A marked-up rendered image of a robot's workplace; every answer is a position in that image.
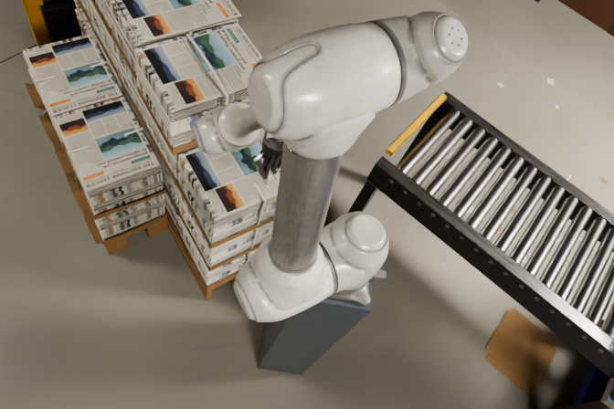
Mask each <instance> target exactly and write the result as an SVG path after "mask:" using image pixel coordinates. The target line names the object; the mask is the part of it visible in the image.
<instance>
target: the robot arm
mask: <svg viewBox="0 0 614 409"><path fill-rule="evenodd" d="M467 47H468V36H467V33H466V30H465V28H464V26H463V24H462V23H461V22H460V21H459V20H458V19H456V18H455V17H454V16H452V15H451V14H448V13H443V12H436V11H427V12H420V13H418V14H415V15H413V16H411V17H408V16H396V17H389V18H382V19H377V20H371V21H366V22H362V23H351V24H343V25H339V26H331V27H327V28H324V29H320V30H317V31H313V32H311V33H308V34H305V35H302V36H299V37H295V38H293V39H290V40H288V41H286V42H284V43H282V44H281V45H279V46H277V47H275V48H274V49H272V51H270V52H269V53H268V54H266V55H265V56H264V57H263V58H262V59H261V60H259V61H258V62H257V63H256V64H255V66H254V68H253V69H252V71H251V73H250V75H249V83H248V95H249V102H235V103H230V104H228V105H224V106H221V107H218V108H216V109H214V110H212V111H210V112H208V113H206V114H204V115H203V116H201V117H200V118H199V119H198V120H197V121H196V122H195V125H194V126H193V134H194V136H195V140H196V144H197V146H198V148H199V150H200V151H202V152H204V153H208V154H223V153H227V152H235V151H238V150H241V149H244V148H247V147H249V146H251V145H253V144H254V143H255V142H258V141H261V140H262V150H261V151H260V155H259V156H253V157H252V159H253V161H254V162H255V164H256V168H257V171H258V172H259V175H260V176H262V178H261V179H262V181H263V182H264V183H265V184H266V185H268V184H270V180H271V177H272V175H273V174H275V173H276V172H277V171H276V169H277V168H278V169H280V168H281V172H280V180H279V187H278V194H277V201H276V208H275V215H274V222H273V229H272V234H270V235H269V236H267V237H266V238H265V239H264V240H263V241H262V243H261V244H260V246H259V248H258V250H257V251H256V253H255V254H254V255H253V257H252V258H251V260H250V261H249V262H247V263H245V264H244V265H243V267H242V268H241V269H240V271H239V272H238V273H237V275H236V278H235V282H234V285H233V287H234V290H235V293H236V296H237V298H238V302H239V304H240V306H241V308H242V309H243V311H244V313H245V314H246V316H247V317H248V318H249V319H251V320H255V321H256V322H273V321H279V320H284V319H287V318H289V317H291V316H293V315H295V314H298V313H300V312H302V311H304V310H306V309H308V308H310V307H312V306H314V305H316V304H317V303H319V302H321V301H323V300H324V299H326V298H328V299H339V300H344V301H350V302H354V303H357V304H359V305H361V306H363V307H364V306H367V305H368V304H369V303H370V296H369V291H368V285H369V281H370V280H386V271H385V270H383V269H380V268H381V267H382V265H383V264H384V262H385V261H386V257H387V253H388V248H389V241H388V235H387V234H386V230H385V228H384V227H383V225H382V224H381V223H380V221H379V220H378V219H377V218H376V217H375V216H374V215H371V214H369V213H367V212H351V213H346V214H343V215H340V216H339V217H338V218H337V219H336V220H335V221H334V222H332V223H330V224H329V225H327V226H325V227H323V226H324V222H325V219H326V216H327V212H328V209H329V205H330V202H331V199H332V195H333V189H334V186H335V183H336V179H337V175H338V173H339V169H340V166H341V162H342V159H343V156H344V152H346V151H347V150H348V149H350V148H351V147H352V145H353V144H354V143H355V141H356V139H357V138H358V137H359V135H360V134H361V133H362V132H363V131H364V129H365V128H366V127H367V126H368V124H369V123H370V122H371V121H372V120H373V119H374V117H375V115H376V113H377V112H379V111H381V110H384V109H387V108H389V107H392V106H394V105H396V104H398V103H400V102H402V101H404V100H407V99H409V98H411V97H412V96H414V95H416V94H418V93H420V92H421V91H422V90H424V89H426V88H428V87H430V86H432V85H435V84H437V83H440V82H441V81H443V80H444V79H446V78H447V77H449V76H450V75H451V74H452V73H453V72H454V71H455V70H456V69H457V67H458V66H459V65H460V64H461V62H462V61H463V60H464V58H465V56H466V51H467ZM262 158H263V159H264V160H263V163H262Z"/></svg>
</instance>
